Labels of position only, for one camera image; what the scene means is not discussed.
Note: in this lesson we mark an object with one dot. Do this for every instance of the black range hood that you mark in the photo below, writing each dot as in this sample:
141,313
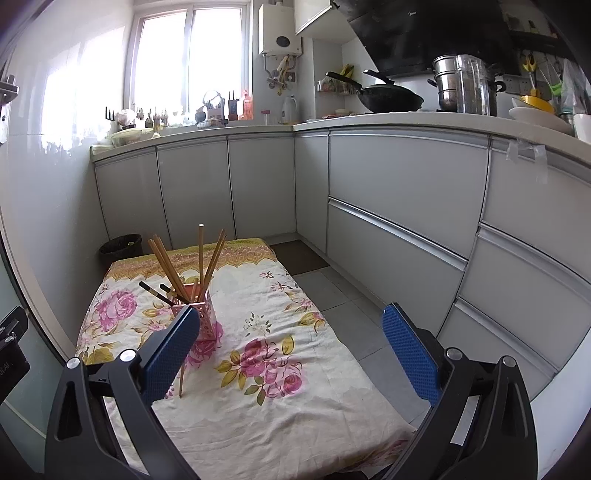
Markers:
415,32

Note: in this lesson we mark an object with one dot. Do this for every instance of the black wok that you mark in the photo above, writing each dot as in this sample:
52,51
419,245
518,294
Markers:
388,99

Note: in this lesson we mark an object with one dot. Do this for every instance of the clear glass pitcher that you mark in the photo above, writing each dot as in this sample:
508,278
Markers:
473,87

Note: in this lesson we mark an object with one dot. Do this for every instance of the pink perforated utensil holder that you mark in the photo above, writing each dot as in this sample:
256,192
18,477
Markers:
205,318

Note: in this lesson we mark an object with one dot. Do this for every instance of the dark floor mat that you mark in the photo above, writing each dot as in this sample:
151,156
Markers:
300,258

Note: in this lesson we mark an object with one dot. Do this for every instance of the wall spice rack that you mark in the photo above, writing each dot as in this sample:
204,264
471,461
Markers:
337,83

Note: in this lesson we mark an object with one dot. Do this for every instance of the white plate with yellow bowl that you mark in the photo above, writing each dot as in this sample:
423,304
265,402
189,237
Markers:
538,121

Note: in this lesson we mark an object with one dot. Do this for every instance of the pale green bowl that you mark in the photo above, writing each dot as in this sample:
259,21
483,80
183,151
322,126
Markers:
131,138

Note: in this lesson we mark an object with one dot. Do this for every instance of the red bottle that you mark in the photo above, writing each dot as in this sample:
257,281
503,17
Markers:
248,107

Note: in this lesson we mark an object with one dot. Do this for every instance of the white thermos jug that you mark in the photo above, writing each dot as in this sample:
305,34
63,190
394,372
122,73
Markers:
289,110

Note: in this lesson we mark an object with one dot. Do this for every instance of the kitchen window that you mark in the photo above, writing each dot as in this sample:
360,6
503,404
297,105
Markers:
157,60

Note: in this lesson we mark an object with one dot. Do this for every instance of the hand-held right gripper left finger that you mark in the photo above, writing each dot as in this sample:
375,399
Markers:
168,355

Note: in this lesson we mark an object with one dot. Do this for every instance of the dark woven trash bin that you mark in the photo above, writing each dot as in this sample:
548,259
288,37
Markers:
120,249

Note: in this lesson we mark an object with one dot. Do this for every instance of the wooden chopstick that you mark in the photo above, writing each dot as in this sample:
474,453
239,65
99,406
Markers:
182,383

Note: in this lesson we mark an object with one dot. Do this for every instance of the white water heater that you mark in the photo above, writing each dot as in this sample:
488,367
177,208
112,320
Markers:
279,27

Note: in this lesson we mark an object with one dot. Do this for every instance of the white kitchen cabinet unit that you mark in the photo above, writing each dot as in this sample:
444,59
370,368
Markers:
401,175

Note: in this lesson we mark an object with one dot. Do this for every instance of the floral printed cloth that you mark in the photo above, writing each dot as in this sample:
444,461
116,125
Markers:
277,323

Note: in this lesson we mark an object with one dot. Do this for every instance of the white wall cabinet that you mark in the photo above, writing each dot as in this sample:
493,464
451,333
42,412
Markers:
316,11

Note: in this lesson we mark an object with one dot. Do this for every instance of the clear tape strip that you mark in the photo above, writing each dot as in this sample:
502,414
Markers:
526,152

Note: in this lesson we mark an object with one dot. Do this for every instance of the hanging kitchen utensils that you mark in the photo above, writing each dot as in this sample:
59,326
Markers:
554,74

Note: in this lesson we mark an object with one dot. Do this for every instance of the steel steamer pot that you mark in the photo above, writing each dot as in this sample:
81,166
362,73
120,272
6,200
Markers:
443,83

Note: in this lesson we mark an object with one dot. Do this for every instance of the group of wooden chopsticks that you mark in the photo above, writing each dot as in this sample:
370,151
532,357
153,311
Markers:
202,258

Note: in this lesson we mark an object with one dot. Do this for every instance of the yellow bowl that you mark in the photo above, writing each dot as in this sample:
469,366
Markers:
535,104

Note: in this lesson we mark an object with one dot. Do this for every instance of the black router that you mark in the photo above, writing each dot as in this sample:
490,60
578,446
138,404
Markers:
233,108

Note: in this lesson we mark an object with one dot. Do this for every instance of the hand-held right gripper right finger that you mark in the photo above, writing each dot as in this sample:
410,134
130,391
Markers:
408,355

